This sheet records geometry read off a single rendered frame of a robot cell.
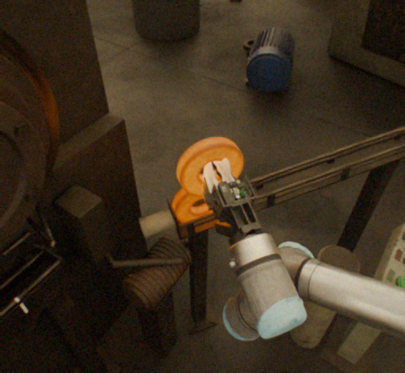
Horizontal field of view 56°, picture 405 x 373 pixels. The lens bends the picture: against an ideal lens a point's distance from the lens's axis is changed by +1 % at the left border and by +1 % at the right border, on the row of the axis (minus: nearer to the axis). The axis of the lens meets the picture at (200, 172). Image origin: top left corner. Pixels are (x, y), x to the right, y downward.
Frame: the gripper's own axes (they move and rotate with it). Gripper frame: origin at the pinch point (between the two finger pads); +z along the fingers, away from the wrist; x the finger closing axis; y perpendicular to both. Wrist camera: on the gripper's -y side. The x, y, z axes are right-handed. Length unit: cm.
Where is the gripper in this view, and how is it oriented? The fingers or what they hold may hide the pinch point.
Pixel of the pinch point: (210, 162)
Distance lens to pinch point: 84.1
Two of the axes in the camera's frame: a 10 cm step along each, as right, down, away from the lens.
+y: 0.8, -4.9, -8.7
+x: -9.4, 2.6, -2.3
